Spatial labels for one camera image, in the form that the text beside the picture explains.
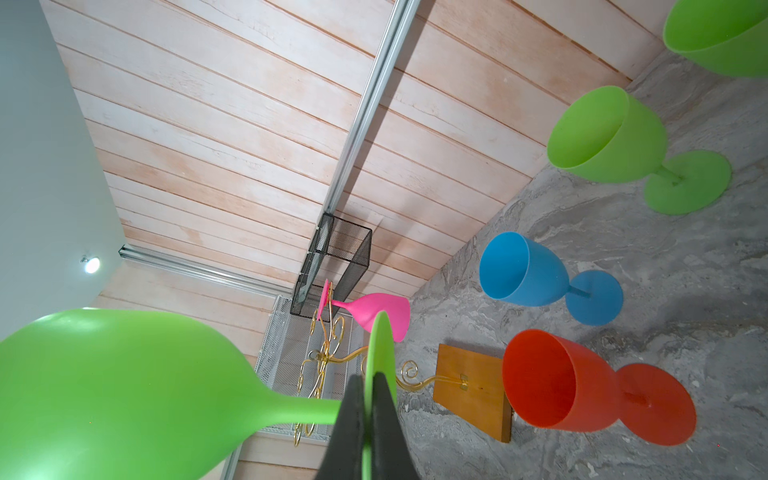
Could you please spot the horizontal aluminium frame bar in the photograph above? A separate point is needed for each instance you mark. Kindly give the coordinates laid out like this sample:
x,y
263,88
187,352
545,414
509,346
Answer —
x,y
230,126

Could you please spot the red wine glass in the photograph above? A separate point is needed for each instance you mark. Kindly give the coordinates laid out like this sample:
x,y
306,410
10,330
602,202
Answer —
x,y
554,383

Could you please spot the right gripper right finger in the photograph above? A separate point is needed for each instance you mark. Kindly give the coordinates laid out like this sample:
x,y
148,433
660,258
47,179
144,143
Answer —
x,y
391,458

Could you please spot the blue wine glass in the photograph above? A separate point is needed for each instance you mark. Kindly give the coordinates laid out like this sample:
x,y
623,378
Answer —
x,y
520,271

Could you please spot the gold wire wine glass rack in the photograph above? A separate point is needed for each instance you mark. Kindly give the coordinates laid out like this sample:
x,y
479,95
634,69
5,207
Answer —
x,y
466,383

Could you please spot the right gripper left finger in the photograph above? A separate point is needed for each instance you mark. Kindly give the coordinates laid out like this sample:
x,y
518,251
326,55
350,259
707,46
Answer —
x,y
343,456

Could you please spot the black mesh basket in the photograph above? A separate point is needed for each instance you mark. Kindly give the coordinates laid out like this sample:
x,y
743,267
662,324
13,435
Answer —
x,y
340,252

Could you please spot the green wine glass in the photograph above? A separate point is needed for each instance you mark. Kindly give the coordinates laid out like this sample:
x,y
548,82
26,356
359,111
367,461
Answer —
x,y
727,37
125,394
608,136

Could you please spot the pink wine glass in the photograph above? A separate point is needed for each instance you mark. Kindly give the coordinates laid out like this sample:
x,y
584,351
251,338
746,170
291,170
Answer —
x,y
365,309

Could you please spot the white wire mesh shelf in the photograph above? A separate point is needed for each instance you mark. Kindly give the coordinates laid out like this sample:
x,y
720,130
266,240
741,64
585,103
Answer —
x,y
286,344

